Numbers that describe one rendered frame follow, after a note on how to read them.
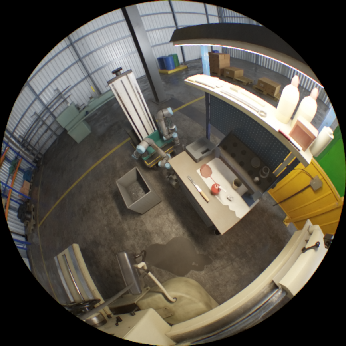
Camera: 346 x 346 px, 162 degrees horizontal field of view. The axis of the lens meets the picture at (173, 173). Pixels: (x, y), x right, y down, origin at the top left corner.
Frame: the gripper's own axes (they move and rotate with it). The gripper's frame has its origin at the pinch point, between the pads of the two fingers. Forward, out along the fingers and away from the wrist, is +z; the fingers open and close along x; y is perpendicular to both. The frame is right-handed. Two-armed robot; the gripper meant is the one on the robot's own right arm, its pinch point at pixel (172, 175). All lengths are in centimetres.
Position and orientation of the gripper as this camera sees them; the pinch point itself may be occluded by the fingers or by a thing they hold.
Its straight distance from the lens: 194.0
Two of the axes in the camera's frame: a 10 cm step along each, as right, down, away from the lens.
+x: -7.0, 6.8, -2.0
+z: 2.0, 4.6, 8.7
